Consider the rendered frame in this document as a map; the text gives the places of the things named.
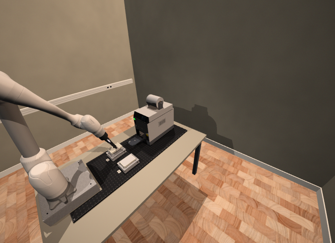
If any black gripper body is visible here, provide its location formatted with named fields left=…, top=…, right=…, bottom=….
left=99, top=132, right=109, bottom=142

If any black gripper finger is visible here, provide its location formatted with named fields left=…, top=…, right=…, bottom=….
left=105, top=138, right=119, bottom=151

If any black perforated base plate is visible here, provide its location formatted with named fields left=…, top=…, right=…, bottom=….
left=70, top=124, right=187, bottom=223

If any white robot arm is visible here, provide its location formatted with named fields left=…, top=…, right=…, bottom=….
left=0, top=71, right=105, bottom=210

